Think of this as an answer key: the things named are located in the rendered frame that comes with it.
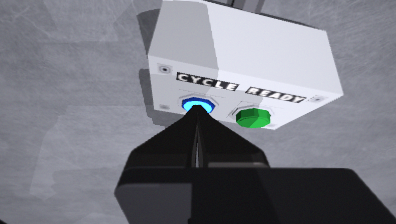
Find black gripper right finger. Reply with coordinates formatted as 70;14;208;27
197;105;271;168

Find white button housing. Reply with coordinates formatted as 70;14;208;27
148;0;344;130

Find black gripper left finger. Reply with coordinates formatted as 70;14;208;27
123;105;197;170

